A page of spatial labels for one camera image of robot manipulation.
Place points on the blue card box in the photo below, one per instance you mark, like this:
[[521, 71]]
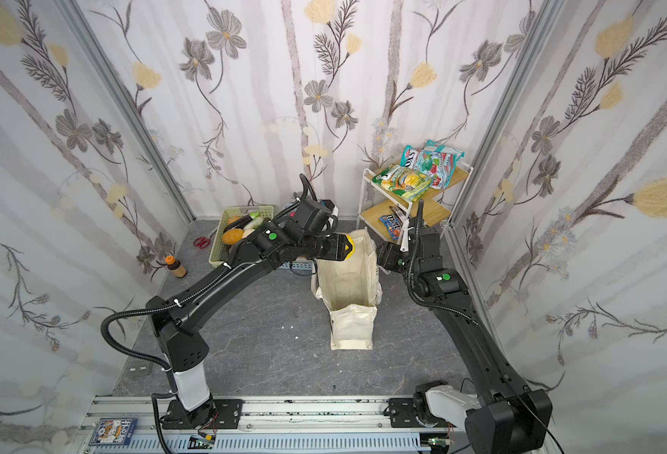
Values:
[[113, 432]]

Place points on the red handled scissors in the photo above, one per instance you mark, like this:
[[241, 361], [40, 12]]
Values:
[[202, 242]]

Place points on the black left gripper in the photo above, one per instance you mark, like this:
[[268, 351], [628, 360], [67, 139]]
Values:
[[336, 247]]

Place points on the dark eggplant toy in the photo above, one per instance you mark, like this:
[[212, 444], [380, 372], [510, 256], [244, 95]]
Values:
[[241, 222]]

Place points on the orange potato toy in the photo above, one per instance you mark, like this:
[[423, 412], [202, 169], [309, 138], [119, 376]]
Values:
[[232, 236]]

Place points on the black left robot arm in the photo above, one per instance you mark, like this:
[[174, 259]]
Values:
[[178, 320]]

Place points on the green yellow snack bag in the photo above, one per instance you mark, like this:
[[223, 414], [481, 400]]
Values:
[[407, 183]]

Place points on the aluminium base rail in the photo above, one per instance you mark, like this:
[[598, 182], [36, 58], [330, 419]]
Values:
[[279, 424]]

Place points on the blue candy bag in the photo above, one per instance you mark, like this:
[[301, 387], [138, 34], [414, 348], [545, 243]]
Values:
[[392, 222]]

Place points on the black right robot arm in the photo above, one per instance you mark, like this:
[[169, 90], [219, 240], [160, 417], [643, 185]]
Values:
[[504, 414]]

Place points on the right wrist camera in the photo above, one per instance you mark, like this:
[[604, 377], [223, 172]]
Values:
[[418, 238]]

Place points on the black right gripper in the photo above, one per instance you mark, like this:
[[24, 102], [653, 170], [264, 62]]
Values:
[[387, 258]]

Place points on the green white snack bag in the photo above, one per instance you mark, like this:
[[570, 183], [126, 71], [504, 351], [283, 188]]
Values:
[[409, 157]]

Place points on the cream canvas tote bag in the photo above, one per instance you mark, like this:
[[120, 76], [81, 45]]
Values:
[[351, 291]]

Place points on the white radish toy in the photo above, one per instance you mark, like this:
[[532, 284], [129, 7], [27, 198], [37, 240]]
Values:
[[254, 224]]

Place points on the blue plastic basket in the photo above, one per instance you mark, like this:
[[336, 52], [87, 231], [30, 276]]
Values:
[[299, 265]]

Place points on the teal pink snack bag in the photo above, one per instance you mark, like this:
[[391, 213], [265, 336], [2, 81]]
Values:
[[438, 162]]

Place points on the green plastic basket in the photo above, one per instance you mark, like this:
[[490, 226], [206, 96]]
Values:
[[220, 241]]

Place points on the brown glass bottle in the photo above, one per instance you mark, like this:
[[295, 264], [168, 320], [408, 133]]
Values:
[[175, 267]]

